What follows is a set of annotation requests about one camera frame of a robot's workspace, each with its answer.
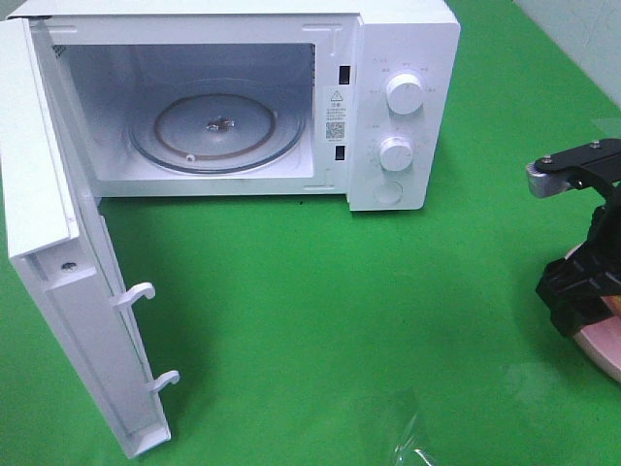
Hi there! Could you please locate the pink round plate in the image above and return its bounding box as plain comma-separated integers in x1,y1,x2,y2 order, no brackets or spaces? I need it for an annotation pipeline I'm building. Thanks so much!
565,242,621,384

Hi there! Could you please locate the white lower timer knob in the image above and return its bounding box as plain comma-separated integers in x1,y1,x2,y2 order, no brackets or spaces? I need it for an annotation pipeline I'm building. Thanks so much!
378,137,413,172

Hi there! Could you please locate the burger with lettuce and cheese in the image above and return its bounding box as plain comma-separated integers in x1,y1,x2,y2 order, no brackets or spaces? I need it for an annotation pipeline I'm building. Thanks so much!
602,295,621,316

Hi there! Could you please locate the white microwave oven body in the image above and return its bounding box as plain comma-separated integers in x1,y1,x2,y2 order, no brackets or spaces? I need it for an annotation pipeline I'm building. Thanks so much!
6,1,460,211

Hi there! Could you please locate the round white door release button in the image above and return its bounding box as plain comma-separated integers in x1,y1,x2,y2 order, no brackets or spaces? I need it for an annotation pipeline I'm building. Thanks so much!
374,182,403,205

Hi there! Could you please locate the white microwave door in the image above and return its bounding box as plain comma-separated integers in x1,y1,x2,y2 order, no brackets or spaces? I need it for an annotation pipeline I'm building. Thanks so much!
1,18,180,457

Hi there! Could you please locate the white upper power knob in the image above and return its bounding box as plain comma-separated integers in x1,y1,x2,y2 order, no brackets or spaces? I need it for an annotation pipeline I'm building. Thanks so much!
385,72,424,116

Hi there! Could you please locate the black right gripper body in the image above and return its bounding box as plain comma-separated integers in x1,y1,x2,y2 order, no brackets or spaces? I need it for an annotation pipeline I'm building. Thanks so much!
565,167,620,272

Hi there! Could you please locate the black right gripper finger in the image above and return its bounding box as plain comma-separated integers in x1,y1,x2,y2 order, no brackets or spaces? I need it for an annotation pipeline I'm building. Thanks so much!
536,243,620,337

